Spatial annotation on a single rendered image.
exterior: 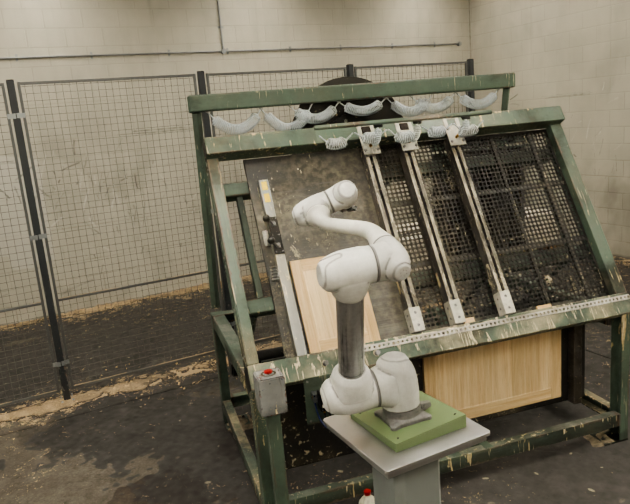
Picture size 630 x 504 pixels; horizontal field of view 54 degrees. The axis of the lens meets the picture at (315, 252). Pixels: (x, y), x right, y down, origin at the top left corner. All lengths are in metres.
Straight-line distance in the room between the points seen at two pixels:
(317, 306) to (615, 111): 5.96
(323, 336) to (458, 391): 0.96
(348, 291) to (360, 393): 0.50
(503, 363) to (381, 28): 6.35
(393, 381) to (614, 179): 6.35
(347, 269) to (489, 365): 1.84
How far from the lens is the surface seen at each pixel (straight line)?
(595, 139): 8.66
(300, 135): 3.43
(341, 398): 2.47
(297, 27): 8.65
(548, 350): 3.97
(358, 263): 2.09
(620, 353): 4.10
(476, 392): 3.78
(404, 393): 2.55
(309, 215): 2.56
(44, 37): 7.78
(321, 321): 3.14
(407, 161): 3.57
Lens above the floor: 2.02
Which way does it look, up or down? 12 degrees down
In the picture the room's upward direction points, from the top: 5 degrees counter-clockwise
